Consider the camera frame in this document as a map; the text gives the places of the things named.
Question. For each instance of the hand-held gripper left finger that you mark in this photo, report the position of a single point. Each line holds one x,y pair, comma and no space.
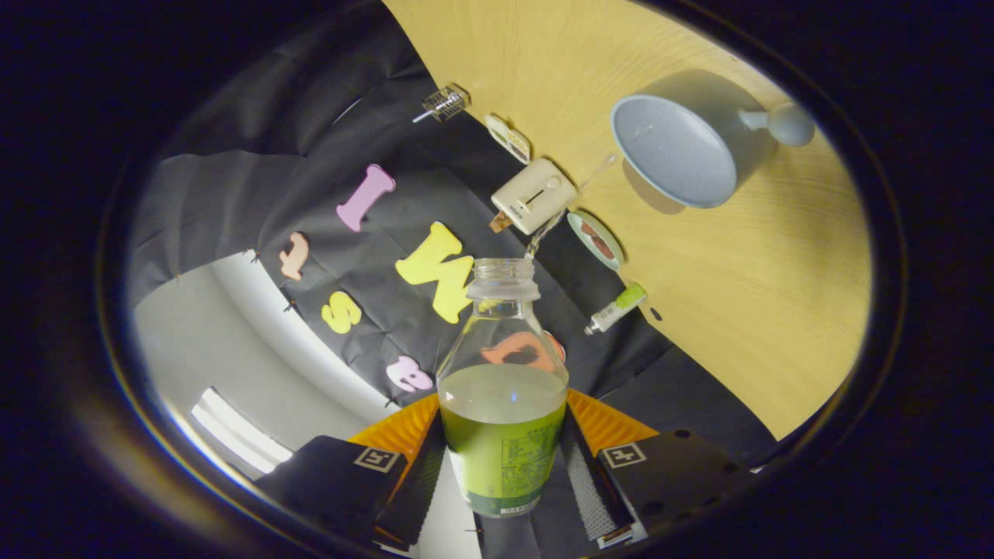
423,489

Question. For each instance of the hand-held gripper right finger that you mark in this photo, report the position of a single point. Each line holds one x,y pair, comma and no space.
586,481

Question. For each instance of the green label juice bottle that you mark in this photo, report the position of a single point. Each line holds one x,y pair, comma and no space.
501,458

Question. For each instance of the light blue cup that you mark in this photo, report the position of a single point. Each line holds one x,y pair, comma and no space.
675,151

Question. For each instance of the white green label bottle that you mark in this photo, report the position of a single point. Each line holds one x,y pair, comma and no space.
613,310

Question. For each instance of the ceiling light panel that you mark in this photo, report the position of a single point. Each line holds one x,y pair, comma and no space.
241,431

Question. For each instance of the wooden table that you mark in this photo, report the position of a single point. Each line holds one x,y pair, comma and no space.
738,310

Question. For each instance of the brown cookie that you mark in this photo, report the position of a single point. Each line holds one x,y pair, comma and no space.
603,248
590,229

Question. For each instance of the pale green plate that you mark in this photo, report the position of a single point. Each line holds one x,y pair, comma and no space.
578,229

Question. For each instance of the brown toast slice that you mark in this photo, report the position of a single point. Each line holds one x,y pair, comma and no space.
500,223

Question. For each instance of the white toaster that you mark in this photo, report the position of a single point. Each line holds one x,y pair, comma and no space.
532,194

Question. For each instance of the white divided food tray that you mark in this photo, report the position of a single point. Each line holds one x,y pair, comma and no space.
509,140

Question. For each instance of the white straw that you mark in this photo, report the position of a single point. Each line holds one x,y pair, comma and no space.
422,117

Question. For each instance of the clear glass holder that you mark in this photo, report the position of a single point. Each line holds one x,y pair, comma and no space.
448,102

